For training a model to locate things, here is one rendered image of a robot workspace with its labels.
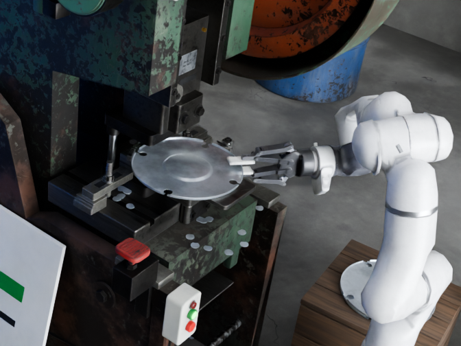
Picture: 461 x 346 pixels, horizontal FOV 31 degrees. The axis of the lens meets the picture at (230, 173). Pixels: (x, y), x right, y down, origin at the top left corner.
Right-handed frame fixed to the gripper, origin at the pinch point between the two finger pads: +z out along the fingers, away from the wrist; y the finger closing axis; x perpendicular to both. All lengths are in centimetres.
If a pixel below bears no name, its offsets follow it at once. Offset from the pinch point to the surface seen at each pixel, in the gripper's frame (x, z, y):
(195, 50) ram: -5.1, 14.4, 30.9
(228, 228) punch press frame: 5.0, 2.2, -16.7
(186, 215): 6.7, 14.9, -10.2
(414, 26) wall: -257, -203, -73
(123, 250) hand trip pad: 29.0, 36.0, -2.0
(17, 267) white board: -4, 57, -32
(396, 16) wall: -267, -196, -71
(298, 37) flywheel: -14.8, -16.3, 30.0
